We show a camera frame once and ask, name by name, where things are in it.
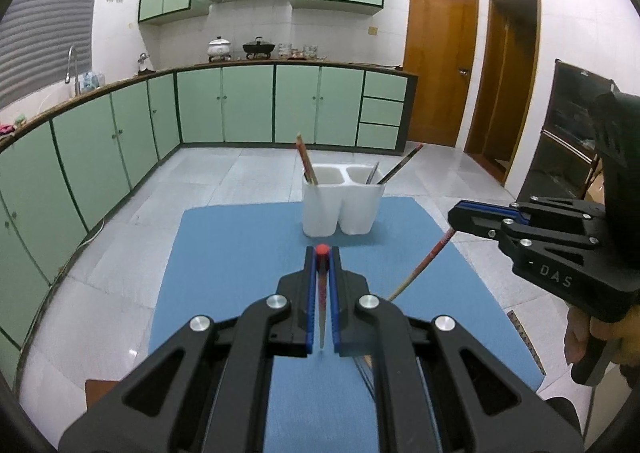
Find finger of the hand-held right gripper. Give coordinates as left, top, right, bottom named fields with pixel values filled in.
left=459, top=198, right=607, bottom=230
left=448, top=207, right=626, bottom=323

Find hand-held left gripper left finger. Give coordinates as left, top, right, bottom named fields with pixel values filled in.
left=59, top=245, right=321, bottom=453

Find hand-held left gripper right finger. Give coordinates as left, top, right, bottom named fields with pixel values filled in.
left=327, top=245, right=586, bottom=453

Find red capped brown chopstick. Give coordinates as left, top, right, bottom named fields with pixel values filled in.
left=315, top=244, right=331, bottom=351

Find white utensil holder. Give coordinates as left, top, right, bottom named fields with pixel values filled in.
left=301, top=164, right=387, bottom=237

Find red patterned chopstick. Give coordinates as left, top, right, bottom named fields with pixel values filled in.
left=386, top=228, right=457, bottom=303

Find person's right hand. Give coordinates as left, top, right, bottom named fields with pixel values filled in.
left=565, top=305, right=640, bottom=368

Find black glass display cabinet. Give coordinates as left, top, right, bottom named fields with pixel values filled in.
left=515, top=59, right=618, bottom=214

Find blue tablecloth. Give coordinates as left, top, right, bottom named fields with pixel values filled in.
left=148, top=197, right=546, bottom=453

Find green base cabinets with drawers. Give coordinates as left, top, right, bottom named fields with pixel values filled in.
left=175, top=62, right=418, bottom=154

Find closed wooden door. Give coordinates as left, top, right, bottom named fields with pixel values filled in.
left=402, top=0, right=480, bottom=148

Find brown wooden stool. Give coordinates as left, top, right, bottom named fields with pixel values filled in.
left=85, top=379, right=118, bottom=409

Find black cooking pot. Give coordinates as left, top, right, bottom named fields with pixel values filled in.
left=242, top=37, right=276, bottom=60

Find long green base cabinets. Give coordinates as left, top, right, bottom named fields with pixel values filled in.
left=0, top=73, right=182, bottom=374

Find white cooking pot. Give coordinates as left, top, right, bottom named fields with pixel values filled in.
left=207, top=36, right=232, bottom=62

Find metal kitchen faucet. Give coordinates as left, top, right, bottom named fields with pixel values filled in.
left=65, top=45, right=81, bottom=96

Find grey window blind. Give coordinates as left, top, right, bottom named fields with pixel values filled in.
left=0, top=0, right=108, bottom=108

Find open wooden door frame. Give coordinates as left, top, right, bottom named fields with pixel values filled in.
left=464, top=0, right=542, bottom=188

